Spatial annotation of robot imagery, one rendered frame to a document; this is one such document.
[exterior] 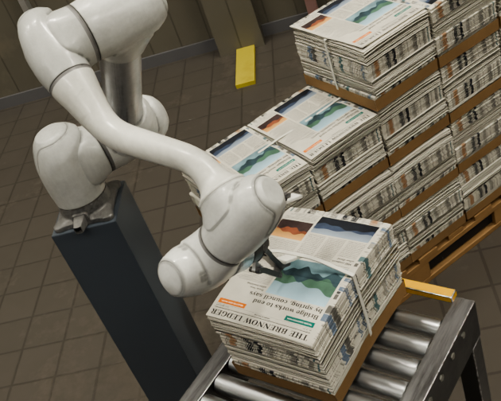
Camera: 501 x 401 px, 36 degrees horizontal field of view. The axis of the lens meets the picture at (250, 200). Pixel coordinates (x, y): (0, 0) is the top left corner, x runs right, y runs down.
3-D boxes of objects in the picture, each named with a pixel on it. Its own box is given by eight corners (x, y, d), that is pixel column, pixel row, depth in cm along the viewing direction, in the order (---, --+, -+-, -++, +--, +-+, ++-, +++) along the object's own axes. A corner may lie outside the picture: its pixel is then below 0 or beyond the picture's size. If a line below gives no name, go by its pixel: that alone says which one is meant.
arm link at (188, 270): (223, 292, 157) (259, 256, 150) (170, 317, 145) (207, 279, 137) (192, 249, 160) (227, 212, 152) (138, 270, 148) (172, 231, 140)
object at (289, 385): (269, 323, 198) (263, 312, 195) (370, 350, 181) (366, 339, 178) (237, 373, 190) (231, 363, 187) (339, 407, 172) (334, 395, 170)
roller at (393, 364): (249, 326, 202) (255, 337, 205) (417, 375, 174) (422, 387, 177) (258, 311, 204) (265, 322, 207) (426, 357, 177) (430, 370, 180)
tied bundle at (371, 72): (305, 85, 282) (289, 29, 269) (364, 46, 292) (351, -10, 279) (377, 114, 254) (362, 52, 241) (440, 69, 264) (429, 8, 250)
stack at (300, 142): (246, 328, 314) (176, 166, 265) (453, 177, 349) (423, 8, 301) (304, 382, 285) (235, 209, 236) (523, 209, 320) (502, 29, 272)
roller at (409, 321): (282, 301, 213) (289, 285, 215) (445, 344, 186) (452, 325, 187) (274, 294, 209) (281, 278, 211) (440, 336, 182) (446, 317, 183)
